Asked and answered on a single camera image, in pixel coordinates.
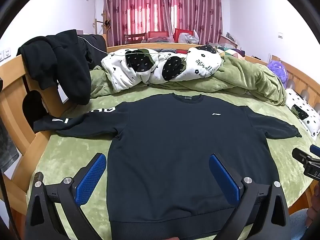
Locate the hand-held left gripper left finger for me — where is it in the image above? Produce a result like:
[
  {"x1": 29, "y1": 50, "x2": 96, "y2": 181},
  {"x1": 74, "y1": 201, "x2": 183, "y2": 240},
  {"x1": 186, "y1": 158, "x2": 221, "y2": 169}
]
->
[{"x1": 25, "y1": 152, "x2": 107, "y2": 240}]

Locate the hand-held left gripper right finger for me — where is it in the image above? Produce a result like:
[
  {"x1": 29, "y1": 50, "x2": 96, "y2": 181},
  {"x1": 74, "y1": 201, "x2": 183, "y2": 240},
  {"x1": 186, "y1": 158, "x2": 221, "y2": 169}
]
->
[{"x1": 209, "y1": 154, "x2": 292, "y2": 240}]

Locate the dark navy sweatshirt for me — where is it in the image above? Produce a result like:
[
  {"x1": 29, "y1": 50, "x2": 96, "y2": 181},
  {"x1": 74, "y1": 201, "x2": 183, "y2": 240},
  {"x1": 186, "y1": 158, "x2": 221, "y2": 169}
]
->
[{"x1": 33, "y1": 92, "x2": 302, "y2": 240}]

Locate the person's right hand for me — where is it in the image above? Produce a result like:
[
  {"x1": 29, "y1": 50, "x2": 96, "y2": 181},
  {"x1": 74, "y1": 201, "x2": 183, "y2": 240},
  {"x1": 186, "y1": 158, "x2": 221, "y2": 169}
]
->
[{"x1": 307, "y1": 199, "x2": 320, "y2": 231}]

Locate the green plush bed sheet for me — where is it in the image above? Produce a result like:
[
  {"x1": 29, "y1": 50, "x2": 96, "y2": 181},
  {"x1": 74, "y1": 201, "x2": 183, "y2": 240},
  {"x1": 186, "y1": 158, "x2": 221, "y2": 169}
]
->
[{"x1": 26, "y1": 85, "x2": 320, "y2": 240}]

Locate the white flower print pillow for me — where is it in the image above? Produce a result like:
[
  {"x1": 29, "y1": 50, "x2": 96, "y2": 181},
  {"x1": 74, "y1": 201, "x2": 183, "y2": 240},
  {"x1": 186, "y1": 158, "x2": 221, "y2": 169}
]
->
[{"x1": 285, "y1": 88, "x2": 320, "y2": 137}]

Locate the person's light blue fuzzy clothing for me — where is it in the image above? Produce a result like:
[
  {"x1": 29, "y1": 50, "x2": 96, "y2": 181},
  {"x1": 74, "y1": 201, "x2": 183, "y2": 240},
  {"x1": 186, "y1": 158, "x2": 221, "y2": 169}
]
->
[{"x1": 289, "y1": 207, "x2": 312, "y2": 240}]

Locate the grey garment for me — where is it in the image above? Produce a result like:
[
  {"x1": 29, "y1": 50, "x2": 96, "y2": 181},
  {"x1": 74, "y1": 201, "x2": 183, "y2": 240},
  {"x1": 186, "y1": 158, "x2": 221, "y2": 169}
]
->
[{"x1": 0, "y1": 120, "x2": 20, "y2": 173}]

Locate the purple plush toy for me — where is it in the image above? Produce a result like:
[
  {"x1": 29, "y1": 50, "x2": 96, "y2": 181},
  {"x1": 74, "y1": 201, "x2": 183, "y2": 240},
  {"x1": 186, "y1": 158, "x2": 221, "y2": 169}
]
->
[{"x1": 266, "y1": 60, "x2": 289, "y2": 85}]

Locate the green crumpled comforter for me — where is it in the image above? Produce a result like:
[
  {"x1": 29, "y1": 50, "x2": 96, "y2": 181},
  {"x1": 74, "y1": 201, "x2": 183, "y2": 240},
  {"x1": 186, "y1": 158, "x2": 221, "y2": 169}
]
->
[{"x1": 89, "y1": 55, "x2": 288, "y2": 105}]

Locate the white strawberry print quilt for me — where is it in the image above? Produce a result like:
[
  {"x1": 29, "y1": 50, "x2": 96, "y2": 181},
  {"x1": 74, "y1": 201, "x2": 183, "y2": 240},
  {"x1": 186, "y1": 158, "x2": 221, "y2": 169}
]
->
[{"x1": 101, "y1": 44, "x2": 223, "y2": 93}]

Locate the black hoodie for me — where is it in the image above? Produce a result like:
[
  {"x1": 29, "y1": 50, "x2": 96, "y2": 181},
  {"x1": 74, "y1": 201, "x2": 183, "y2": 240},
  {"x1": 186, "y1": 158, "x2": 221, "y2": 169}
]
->
[{"x1": 17, "y1": 29, "x2": 92, "y2": 105}]

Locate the colourful patchwork blanket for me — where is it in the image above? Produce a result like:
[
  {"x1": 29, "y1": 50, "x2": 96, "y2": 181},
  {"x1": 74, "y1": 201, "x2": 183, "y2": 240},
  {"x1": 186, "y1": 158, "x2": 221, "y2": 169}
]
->
[{"x1": 216, "y1": 44, "x2": 247, "y2": 58}]

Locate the black jacket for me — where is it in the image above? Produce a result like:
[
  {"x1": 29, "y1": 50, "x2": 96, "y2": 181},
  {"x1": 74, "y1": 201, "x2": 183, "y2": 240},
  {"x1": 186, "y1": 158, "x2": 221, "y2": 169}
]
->
[{"x1": 77, "y1": 34, "x2": 107, "y2": 69}]

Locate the cardboard box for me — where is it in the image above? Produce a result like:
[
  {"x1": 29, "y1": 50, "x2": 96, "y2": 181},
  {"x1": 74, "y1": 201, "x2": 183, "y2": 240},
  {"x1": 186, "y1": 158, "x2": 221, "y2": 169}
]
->
[{"x1": 219, "y1": 34, "x2": 238, "y2": 47}]

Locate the white plastic bag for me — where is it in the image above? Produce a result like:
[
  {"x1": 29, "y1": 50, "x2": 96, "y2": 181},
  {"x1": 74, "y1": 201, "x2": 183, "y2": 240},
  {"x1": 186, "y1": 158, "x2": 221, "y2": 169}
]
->
[{"x1": 178, "y1": 30, "x2": 200, "y2": 44}]

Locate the wooden chair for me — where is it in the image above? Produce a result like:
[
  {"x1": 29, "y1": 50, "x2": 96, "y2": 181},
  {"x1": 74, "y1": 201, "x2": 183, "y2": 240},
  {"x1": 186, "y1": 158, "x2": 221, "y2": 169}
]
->
[{"x1": 124, "y1": 33, "x2": 147, "y2": 46}]

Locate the red chair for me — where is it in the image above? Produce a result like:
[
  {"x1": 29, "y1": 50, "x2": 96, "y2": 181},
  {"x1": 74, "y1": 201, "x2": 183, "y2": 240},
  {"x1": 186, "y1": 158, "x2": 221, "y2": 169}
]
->
[
  {"x1": 174, "y1": 28, "x2": 194, "y2": 43},
  {"x1": 148, "y1": 31, "x2": 168, "y2": 40}
]

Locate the wooden coat rack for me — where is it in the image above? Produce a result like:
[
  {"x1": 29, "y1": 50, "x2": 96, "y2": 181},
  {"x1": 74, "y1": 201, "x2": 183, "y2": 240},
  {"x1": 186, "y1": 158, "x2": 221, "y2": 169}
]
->
[{"x1": 94, "y1": 6, "x2": 112, "y2": 35}]

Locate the pink floral curtain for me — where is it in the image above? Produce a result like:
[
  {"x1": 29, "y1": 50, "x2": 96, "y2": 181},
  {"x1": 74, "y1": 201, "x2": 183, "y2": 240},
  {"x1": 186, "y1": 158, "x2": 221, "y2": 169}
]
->
[{"x1": 104, "y1": 0, "x2": 223, "y2": 46}]

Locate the black cable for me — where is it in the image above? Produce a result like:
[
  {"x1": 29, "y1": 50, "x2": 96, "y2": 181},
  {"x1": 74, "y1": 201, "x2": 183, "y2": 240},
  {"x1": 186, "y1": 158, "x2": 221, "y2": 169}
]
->
[{"x1": 0, "y1": 171, "x2": 17, "y2": 240}]

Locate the wooden bed frame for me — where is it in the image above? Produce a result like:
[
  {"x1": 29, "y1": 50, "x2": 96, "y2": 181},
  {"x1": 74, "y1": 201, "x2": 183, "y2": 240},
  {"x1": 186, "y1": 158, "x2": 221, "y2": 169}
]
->
[{"x1": 0, "y1": 42, "x2": 320, "y2": 230}]

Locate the white thin cable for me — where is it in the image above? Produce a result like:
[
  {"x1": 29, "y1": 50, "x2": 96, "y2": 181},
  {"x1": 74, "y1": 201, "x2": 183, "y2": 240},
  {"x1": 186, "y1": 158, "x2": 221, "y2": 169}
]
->
[{"x1": 77, "y1": 35, "x2": 130, "y2": 56}]

